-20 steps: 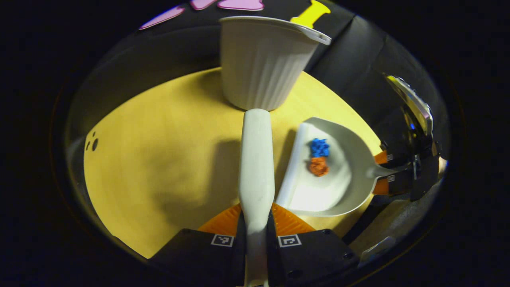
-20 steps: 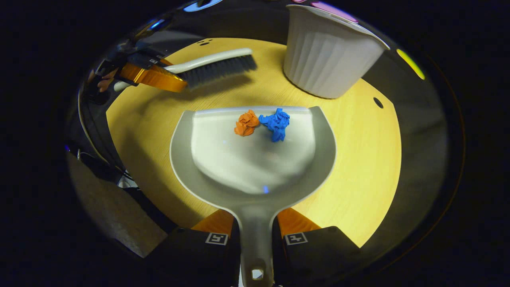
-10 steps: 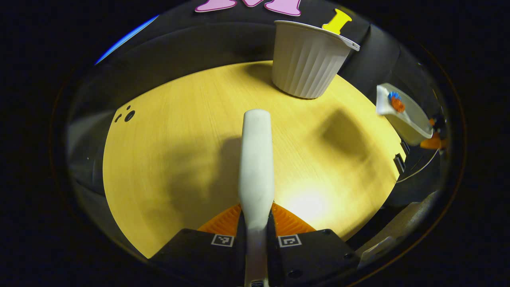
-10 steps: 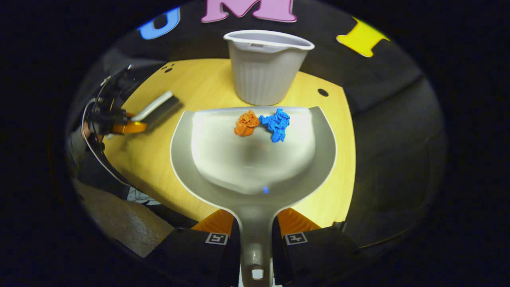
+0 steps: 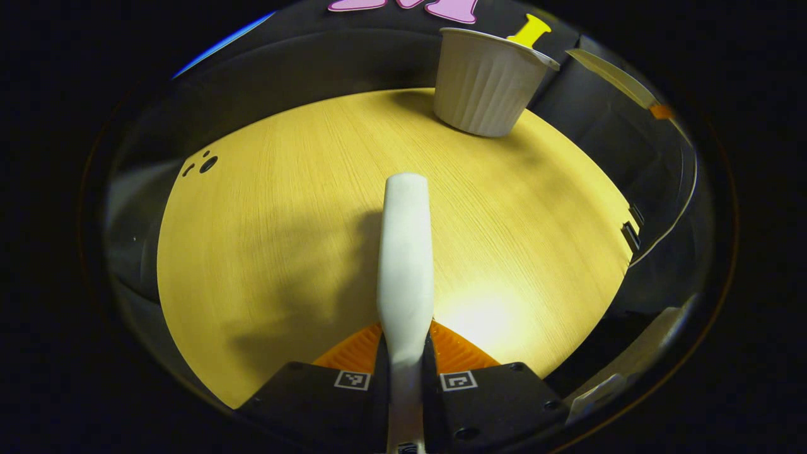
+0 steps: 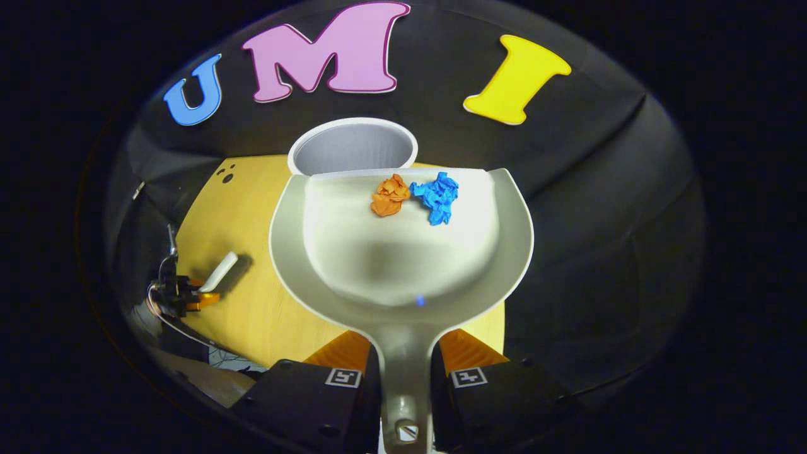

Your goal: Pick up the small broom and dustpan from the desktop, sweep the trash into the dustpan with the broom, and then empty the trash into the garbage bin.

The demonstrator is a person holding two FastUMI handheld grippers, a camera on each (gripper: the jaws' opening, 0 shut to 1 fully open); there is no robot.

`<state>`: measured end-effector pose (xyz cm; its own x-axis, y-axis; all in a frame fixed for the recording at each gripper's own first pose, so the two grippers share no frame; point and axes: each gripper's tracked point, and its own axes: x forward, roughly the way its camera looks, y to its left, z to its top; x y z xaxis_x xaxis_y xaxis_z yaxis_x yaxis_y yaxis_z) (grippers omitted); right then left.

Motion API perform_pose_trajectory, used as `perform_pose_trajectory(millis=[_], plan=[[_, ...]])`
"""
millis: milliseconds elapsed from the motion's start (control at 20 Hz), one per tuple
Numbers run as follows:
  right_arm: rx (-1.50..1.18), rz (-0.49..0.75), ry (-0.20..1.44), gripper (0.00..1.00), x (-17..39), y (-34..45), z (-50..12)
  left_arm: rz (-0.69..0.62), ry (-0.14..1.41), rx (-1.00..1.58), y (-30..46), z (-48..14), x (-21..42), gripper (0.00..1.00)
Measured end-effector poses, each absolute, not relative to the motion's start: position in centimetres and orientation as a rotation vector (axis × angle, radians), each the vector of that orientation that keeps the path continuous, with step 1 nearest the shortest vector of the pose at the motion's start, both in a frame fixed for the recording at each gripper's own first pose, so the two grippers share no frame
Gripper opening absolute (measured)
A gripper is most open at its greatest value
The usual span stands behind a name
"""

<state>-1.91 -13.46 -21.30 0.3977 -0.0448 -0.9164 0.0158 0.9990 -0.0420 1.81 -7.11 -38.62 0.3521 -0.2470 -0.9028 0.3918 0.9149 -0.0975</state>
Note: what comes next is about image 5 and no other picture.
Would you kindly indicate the white ribbed garbage bin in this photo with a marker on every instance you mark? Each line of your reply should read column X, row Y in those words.
column 482, row 88

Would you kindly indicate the black desk bracket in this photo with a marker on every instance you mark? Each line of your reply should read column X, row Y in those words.
column 632, row 230

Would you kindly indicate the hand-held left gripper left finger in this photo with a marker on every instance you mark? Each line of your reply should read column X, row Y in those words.
column 315, row 410

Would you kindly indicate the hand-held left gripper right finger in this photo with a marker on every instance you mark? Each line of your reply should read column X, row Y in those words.
column 498, row 410

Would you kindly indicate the small white broom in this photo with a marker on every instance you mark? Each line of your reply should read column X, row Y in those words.
column 406, row 252

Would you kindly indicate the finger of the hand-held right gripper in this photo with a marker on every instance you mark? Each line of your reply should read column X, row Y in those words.
column 661, row 111

